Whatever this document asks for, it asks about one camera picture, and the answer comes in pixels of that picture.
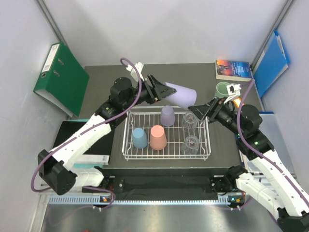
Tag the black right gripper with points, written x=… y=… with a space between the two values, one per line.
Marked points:
x=213 y=110

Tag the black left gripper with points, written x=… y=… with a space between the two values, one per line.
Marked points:
x=151 y=87

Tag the purple plastic cup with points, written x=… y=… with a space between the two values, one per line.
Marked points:
x=167 y=116
x=183 y=98

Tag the pink plastic cup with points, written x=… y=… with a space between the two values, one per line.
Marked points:
x=158 y=140

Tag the blue plastic cup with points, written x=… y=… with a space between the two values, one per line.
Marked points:
x=140 y=139

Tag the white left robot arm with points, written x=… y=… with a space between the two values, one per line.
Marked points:
x=56 y=166

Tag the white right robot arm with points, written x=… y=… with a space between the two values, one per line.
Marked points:
x=286 y=201

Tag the clear glass rear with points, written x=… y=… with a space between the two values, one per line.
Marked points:
x=189 y=122

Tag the clear glass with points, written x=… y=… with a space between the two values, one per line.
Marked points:
x=190 y=146
x=189 y=122

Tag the clear glass front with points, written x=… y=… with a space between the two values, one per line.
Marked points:
x=190 y=146

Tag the orange white tag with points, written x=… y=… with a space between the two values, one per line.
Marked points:
x=237 y=102

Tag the paperback book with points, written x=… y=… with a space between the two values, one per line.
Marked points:
x=233 y=70

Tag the black book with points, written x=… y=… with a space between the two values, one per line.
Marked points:
x=69 y=127

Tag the green lever arch binder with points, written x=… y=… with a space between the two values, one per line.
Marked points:
x=62 y=81

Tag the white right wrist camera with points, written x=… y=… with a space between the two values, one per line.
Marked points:
x=233 y=91

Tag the white wire dish rack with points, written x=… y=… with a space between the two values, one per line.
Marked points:
x=145 y=117

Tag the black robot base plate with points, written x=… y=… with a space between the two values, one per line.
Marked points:
x=126 y=180

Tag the blue folder against wall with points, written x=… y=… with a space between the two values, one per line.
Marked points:
x=271 y=64

